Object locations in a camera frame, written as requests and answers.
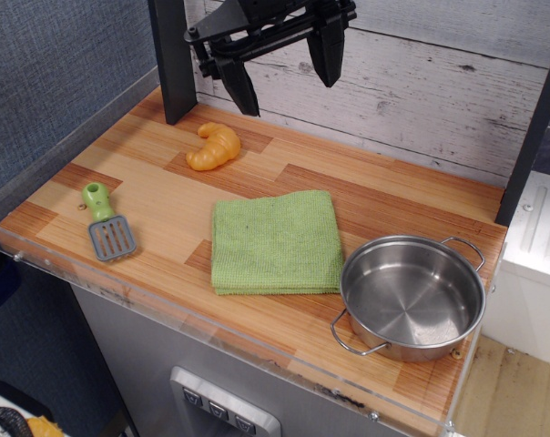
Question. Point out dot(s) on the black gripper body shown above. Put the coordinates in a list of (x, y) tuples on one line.
[(245, 30)]

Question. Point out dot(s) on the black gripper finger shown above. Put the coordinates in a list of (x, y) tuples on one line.
[(326, 47), (237, 82)]

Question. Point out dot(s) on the green cloth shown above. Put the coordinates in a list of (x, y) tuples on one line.
[(280, 245)]

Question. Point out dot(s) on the stainless steel pot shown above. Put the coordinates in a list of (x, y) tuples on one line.
[(411, 298)]

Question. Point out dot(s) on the orange plastic croissant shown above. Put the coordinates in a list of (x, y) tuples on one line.
[(222, 144)]

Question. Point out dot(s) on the green grey toy spatula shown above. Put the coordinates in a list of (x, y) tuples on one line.
[(109, 233)]

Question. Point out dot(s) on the white ribbed box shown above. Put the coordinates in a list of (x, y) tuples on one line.
[(528, 238)]

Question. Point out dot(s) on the grey cabinet front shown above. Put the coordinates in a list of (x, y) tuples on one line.
[(276, 352)]

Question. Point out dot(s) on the grey control panel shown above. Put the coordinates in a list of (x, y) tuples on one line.
[(230, 414)]

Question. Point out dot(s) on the yellow object bottom left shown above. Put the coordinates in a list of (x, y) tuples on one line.
[(42, 427)]

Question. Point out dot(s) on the black mesh sleeve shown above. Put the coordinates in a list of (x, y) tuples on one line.
[(13, 422)]

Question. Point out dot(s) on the dark left support post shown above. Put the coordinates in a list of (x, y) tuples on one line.
[(169, 23)]

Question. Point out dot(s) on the dark support post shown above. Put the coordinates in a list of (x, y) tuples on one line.
[(169, 23), (526, 157)]

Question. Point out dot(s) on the dark right support post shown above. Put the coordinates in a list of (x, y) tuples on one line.
[(526, 157)]

